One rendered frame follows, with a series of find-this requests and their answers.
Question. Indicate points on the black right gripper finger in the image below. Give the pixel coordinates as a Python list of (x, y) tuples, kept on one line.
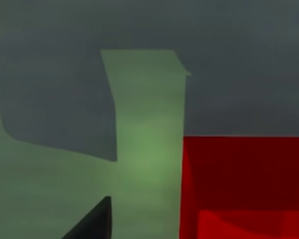
[(97, 222)]

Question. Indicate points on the red box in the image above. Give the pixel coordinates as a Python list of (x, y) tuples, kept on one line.
[(244, 186)]

